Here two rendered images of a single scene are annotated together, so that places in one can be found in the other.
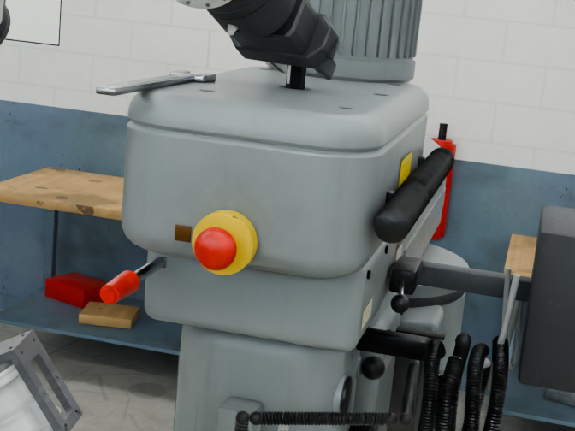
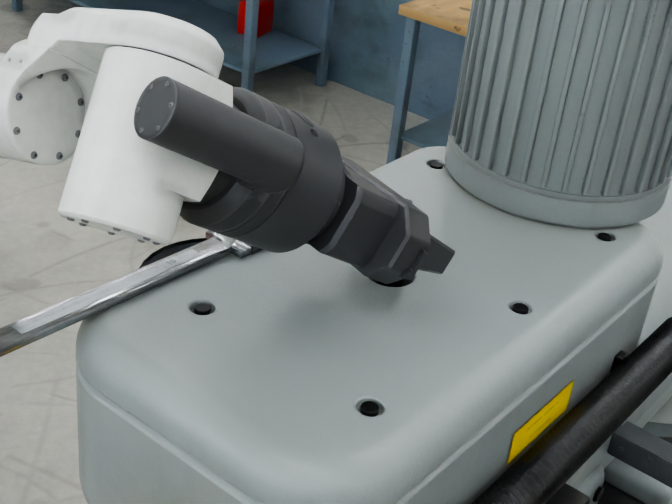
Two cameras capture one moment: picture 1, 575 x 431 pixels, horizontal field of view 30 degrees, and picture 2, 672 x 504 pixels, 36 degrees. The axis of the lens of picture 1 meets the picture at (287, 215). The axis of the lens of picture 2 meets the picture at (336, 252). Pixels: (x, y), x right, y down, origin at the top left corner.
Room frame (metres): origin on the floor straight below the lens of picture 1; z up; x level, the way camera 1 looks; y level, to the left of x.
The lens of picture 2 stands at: (0.59, -0.21, 2.29)
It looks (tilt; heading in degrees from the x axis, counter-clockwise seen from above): 30 degrees down; 23
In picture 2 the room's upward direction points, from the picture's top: 7 degrees clockwise
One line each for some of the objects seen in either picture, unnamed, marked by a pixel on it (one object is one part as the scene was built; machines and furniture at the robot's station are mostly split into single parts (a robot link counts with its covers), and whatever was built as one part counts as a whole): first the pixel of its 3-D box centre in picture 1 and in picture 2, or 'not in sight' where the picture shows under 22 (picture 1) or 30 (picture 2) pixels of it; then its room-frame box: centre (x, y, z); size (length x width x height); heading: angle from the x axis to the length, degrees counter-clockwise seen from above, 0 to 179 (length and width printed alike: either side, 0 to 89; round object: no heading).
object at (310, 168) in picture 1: (291, 155); (388, 351); (1.22, 0.00, 1.81); 0.47 x 0.26 x 0.16; 167
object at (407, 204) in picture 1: (417, 186); (557, 449); (1.21, -0.15, 1.79); 0.45 x 0.04 x 0.04; 167
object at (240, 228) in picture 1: (224, 242); not in sight; (0.98, 0.06, 1.76); 0.06 x 0.02 x 0.06; 77
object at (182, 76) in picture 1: (157, 81); (137, 281); (1.09, 0.14, 1.89); 0.24 x 0.04 x 0.01; 165
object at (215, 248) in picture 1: (216, 247); not in sight; (0.96, 0.06, 1.76); 0.04 x 0.03 x 0.04; 77
